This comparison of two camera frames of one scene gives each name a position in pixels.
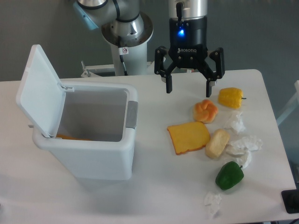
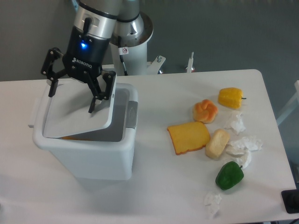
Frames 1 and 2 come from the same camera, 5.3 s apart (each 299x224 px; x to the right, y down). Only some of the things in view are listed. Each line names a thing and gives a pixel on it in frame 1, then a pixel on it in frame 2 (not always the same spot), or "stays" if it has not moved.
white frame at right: [294, 105] stays
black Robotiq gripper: [188, 38] -> [83, 58]
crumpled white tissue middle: [243, 147] stays
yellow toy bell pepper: [231, 97] stays
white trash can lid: [40, 95] -> [67, 112]
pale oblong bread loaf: [217, 145] stays
